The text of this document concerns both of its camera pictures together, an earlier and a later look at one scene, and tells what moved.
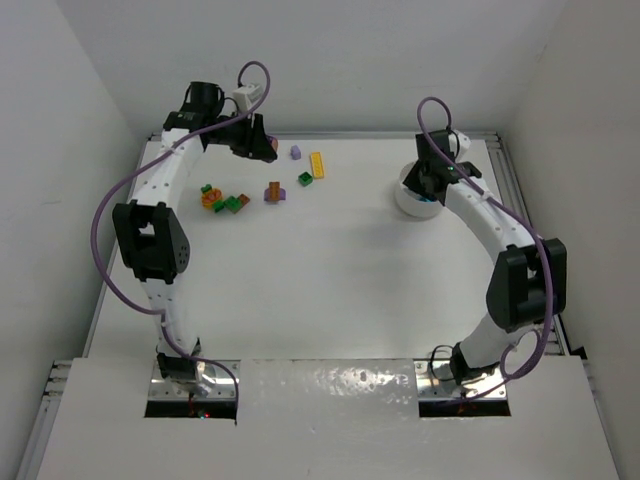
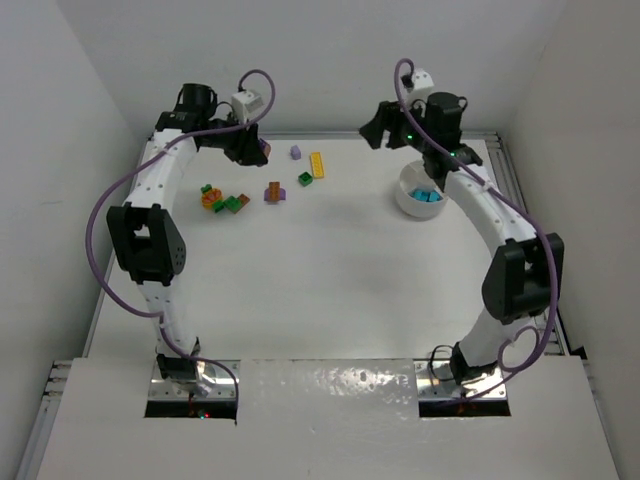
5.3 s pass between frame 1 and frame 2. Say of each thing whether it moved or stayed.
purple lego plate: moved
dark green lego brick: stayed
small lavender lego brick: stayed
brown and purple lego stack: stayed
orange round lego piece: stayed
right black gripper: moved
